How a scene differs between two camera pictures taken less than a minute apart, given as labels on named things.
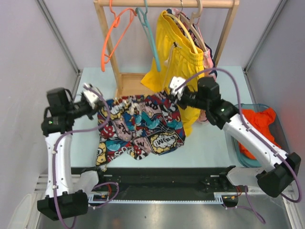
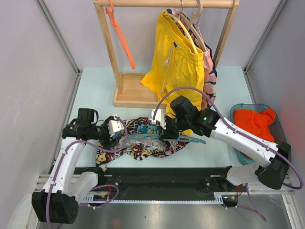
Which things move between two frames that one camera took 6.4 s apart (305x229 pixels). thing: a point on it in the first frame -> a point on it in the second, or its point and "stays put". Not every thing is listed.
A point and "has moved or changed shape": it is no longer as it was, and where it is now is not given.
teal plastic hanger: x=143 y=18 -> x=182 y=138
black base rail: x=165 y=180 stays put
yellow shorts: x=176 y=57 stays put
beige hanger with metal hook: x=190 y=23 stays put
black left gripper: x=93 y=111 -> x=106 y=143
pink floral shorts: x=208 y=64 stays put
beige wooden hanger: x=178 y=20 stays put
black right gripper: x=179 y=102 -> x=167 y=133
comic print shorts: x=150 y=125 has moved or changed shape
